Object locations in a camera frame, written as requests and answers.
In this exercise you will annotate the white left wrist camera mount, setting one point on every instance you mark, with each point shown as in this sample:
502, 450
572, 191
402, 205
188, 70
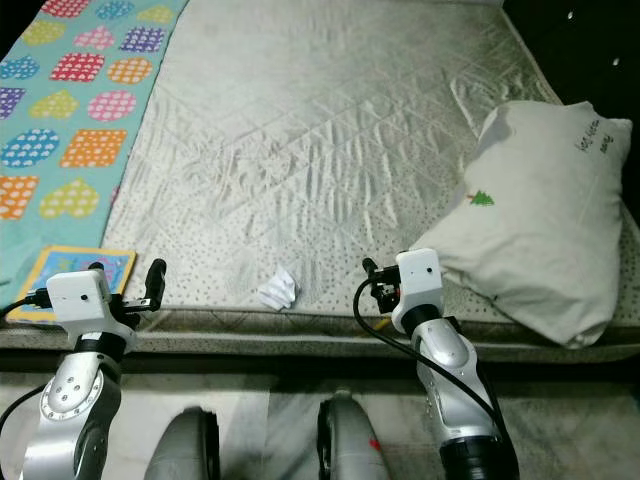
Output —
80, 298

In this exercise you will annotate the silver robot right leg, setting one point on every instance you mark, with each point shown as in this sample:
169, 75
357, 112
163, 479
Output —
350, 440

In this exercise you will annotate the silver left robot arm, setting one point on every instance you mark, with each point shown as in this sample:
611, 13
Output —
75, 410

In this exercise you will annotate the silver robot left leg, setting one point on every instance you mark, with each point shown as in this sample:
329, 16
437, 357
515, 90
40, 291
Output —
190, 445

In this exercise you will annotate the grey quilted mattress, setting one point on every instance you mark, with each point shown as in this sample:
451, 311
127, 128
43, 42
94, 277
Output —
320, 140

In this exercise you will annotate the teal blanket with colourful shapes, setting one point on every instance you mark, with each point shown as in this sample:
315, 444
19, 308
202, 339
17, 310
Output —
80, 100

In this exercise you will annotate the cream pillow with tree print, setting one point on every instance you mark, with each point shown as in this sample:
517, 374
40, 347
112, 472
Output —
530, 210

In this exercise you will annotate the silver white wrapper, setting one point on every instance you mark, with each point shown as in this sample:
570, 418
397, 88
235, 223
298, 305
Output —
277, 290

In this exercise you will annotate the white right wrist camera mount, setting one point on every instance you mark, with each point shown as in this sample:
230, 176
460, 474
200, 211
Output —
420, 280

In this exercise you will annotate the blue yellow children's book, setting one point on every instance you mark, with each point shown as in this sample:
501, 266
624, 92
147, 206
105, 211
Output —
122, 270

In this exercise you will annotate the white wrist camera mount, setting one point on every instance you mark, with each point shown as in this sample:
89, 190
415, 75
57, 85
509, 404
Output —
80, 298
420, 280

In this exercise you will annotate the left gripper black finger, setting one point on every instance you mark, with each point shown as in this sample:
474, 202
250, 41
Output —
97, 267
157, 280

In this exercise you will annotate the black bed frame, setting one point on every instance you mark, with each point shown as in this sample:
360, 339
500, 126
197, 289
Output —
260, 362

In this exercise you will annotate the silver robot leg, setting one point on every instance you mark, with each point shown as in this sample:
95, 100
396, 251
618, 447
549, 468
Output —
350, 440
190, 445

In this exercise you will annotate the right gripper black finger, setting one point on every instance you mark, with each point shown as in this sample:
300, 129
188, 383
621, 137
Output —
371, 270

